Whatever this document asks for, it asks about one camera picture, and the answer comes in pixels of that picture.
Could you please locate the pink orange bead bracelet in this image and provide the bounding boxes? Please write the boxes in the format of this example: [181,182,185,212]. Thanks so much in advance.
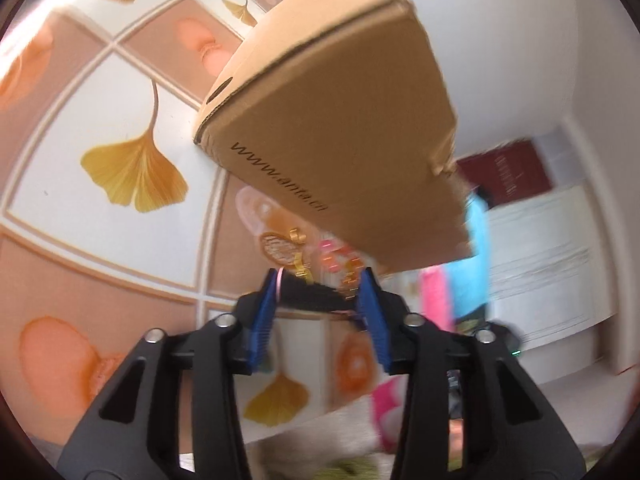
[311,238,367,302]

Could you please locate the oval rhinestone gold pendant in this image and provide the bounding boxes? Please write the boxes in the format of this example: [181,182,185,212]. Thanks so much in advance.
[259,232,304,268]

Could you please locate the gold ring earring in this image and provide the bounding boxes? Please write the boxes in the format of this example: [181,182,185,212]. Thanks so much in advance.
[288,226,307,246]

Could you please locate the purple kids smartwatch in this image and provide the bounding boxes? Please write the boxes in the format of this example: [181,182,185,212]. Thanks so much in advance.
[276,269,366,330]

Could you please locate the blue pillow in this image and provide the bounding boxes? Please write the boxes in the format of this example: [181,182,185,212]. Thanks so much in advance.
[445,186,491,322]

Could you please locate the pink floral blanket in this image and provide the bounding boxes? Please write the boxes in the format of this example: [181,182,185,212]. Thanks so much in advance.
[363,266,451,460]

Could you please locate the patterned table cover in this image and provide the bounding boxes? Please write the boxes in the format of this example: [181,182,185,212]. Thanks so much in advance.
[1,0,366,445]

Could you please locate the dark red door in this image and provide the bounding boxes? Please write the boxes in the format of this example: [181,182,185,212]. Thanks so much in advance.
[457,139,553,207]

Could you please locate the brown cardboard box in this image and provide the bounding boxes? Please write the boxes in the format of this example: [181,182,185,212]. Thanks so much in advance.
[193,0,472,272]

